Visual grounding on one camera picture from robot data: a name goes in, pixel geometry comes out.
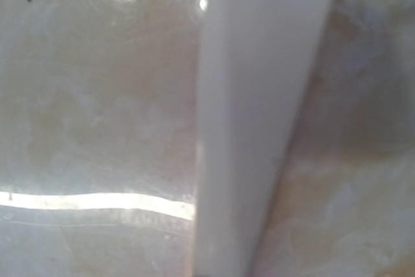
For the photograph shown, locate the white mat board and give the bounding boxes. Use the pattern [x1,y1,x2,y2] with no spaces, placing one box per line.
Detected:
[193,0,332,276]

